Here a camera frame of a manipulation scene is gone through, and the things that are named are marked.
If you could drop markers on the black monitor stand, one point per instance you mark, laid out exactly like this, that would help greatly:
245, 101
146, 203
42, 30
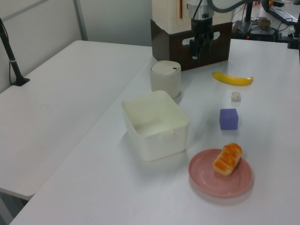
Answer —
246, 21

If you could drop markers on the white rectangular plastic bin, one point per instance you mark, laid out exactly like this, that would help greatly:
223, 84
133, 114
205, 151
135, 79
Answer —
155, 124

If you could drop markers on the white round lidded trash can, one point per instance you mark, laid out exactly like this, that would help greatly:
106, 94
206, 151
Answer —
165, 78

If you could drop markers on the pink plastic plate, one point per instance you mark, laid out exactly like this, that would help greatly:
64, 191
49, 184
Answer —
211, 181

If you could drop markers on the cream toy fridge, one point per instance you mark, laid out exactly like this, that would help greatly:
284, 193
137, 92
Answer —
166, 14

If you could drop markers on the black computer keyboard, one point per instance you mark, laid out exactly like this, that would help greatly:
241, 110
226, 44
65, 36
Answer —
282, 14

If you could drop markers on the grey partition frame post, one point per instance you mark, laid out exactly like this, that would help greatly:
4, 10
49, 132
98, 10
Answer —
80, 20

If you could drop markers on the orange glazed bread loaf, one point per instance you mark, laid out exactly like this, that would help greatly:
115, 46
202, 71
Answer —
227, 159

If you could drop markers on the black clamp stand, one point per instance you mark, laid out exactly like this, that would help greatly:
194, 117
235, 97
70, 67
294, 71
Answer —
294, 37

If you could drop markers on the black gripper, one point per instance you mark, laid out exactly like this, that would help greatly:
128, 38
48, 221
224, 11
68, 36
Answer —
202, 27

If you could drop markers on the small white crumpled object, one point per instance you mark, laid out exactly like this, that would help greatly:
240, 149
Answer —
235, 96

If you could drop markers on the dark brown drawer cabinet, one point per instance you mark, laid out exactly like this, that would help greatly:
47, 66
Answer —
173, 49

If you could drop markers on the purple cube block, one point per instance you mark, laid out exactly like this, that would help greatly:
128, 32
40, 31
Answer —
228, 119

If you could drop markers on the yellow banana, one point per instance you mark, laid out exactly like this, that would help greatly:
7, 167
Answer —
232, 79

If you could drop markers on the brown tape roll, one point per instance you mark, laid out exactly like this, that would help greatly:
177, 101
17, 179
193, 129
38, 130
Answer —
264, 22

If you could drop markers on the black electronics box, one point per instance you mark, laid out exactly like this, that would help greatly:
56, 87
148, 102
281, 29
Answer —
261, 35

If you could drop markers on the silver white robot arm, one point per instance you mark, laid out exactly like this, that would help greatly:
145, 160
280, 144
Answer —
201, 9

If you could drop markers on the black camera stand pole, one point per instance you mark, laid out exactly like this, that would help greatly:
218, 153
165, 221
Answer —
10, 58

